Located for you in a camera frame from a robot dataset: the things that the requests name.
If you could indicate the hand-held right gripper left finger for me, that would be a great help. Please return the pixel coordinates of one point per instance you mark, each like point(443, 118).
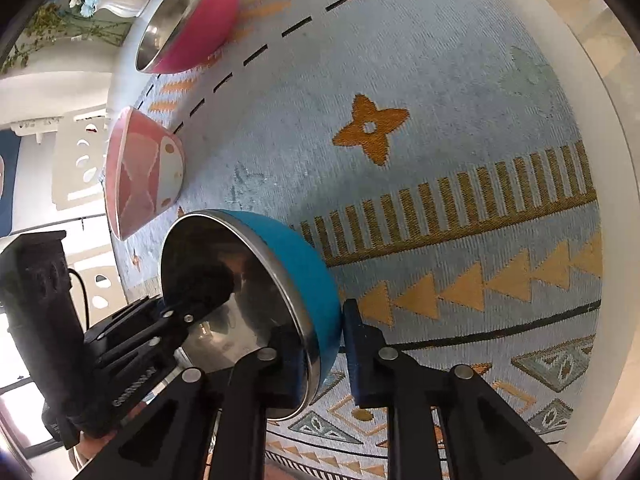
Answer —
point(250, 392)

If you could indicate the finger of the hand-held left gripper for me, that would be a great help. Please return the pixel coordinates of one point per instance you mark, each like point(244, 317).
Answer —
point(160, 347)
point(200, 300)

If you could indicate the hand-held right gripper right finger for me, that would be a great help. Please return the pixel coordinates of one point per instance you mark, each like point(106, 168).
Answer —
point(364, 360)

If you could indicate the blue steel bowl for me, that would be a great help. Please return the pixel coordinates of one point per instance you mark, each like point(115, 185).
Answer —
point(300, 270)

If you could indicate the pink ceramic bowl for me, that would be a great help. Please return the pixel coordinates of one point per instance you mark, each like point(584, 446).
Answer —
point(145, 170)

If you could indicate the pink steel bowl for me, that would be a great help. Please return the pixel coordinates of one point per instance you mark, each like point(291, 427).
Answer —
point(210, 20)

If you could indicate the white cutout chair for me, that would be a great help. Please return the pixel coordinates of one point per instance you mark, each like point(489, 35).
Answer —
point(82, 160)
point(100, 290)

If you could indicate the patterned blue table mat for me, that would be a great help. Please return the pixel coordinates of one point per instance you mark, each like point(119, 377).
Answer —
point(425, 185)

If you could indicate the white ribbed vase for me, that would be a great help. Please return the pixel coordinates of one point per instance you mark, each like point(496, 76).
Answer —
point(120, 7)

